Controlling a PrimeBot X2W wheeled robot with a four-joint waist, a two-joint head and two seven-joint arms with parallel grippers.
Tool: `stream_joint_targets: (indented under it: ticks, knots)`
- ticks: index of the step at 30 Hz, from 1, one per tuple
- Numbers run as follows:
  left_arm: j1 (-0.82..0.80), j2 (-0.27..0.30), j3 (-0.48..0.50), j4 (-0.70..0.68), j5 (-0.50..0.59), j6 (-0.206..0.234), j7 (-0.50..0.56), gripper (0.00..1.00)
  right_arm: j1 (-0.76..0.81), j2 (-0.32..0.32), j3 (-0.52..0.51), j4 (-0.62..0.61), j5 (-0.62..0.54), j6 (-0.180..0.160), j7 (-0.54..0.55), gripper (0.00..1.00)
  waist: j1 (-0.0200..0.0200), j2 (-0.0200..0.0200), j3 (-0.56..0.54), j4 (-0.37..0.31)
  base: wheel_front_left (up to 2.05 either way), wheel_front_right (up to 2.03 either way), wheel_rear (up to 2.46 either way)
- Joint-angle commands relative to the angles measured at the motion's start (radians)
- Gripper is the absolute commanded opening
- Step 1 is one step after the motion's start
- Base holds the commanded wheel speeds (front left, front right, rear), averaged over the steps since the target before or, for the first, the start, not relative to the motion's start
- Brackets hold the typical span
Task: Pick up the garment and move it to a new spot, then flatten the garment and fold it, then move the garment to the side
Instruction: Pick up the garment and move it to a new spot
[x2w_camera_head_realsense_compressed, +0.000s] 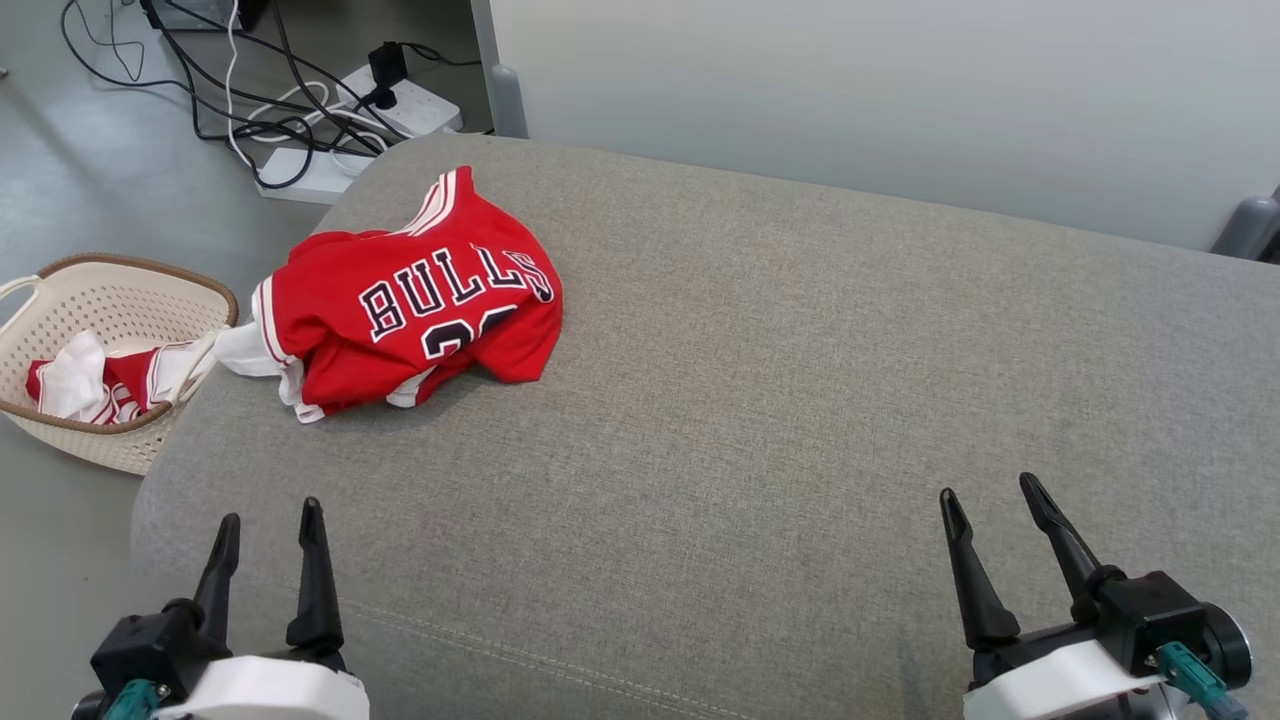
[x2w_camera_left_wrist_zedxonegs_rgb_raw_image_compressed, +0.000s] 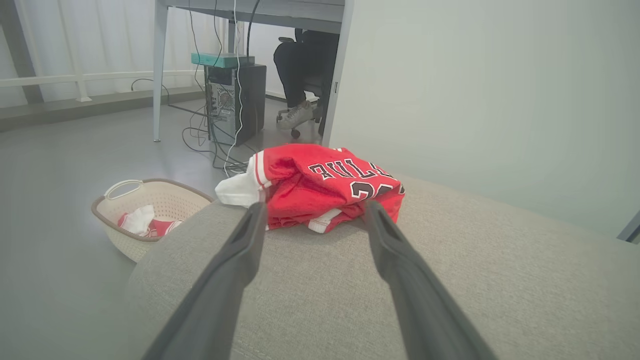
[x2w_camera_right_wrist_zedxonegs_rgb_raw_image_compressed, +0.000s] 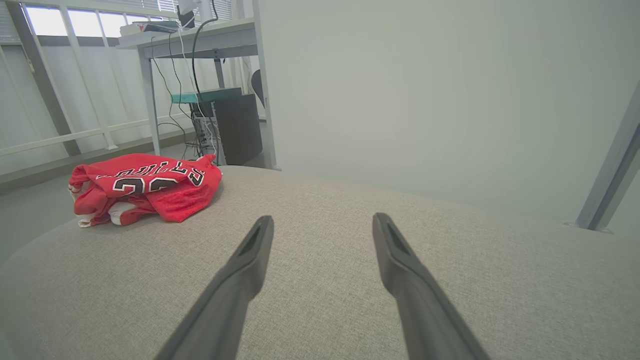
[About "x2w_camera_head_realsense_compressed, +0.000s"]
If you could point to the red white garment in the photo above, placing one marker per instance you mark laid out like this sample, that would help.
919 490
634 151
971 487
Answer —
125 380

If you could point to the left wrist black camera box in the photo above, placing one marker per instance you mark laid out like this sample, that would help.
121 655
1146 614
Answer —
140 650

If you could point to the beige plastic laundry basket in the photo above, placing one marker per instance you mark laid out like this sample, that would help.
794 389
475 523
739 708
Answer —
110 300

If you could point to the plain white power strip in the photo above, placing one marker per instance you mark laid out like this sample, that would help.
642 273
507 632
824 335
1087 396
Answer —
320 180

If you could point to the grey partition post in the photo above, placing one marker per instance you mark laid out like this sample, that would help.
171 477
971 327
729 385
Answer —
1245 225
505 100

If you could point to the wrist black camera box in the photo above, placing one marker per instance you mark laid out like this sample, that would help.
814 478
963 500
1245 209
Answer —
140 650
1160 610

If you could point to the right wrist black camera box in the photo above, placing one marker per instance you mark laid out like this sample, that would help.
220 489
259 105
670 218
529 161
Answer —
1160 610

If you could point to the red Bulls jersey white sleeves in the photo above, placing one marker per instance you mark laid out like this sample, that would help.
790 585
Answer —
340 300

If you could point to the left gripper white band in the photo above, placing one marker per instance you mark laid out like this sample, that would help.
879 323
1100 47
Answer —
270 690

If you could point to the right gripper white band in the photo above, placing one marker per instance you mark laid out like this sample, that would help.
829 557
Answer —
1050 685

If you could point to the black power adapter plug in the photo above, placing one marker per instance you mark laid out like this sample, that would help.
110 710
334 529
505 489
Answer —
387 65

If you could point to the white power strip with sockets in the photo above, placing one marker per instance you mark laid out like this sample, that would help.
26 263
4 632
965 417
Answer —
425 105

